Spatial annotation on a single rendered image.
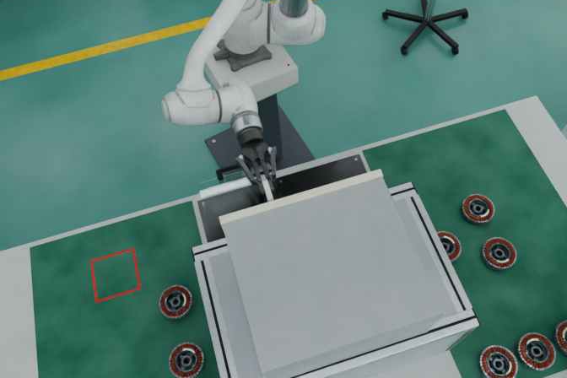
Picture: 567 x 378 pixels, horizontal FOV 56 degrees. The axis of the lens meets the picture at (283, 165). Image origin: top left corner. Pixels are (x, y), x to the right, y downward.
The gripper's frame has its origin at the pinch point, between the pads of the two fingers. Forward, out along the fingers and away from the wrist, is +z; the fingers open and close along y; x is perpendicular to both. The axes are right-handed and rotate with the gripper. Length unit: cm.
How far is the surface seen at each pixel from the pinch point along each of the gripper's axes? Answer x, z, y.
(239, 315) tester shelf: -6.7, 29.4, 17.1
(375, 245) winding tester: 13.5, 28.5, -19.9
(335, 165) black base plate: -41, -23, -30
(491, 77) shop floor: -118, -90, -153
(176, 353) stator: -40, 26, 41
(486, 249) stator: -39, 25, -67
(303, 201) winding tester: 13.5, 11.9, -7.0
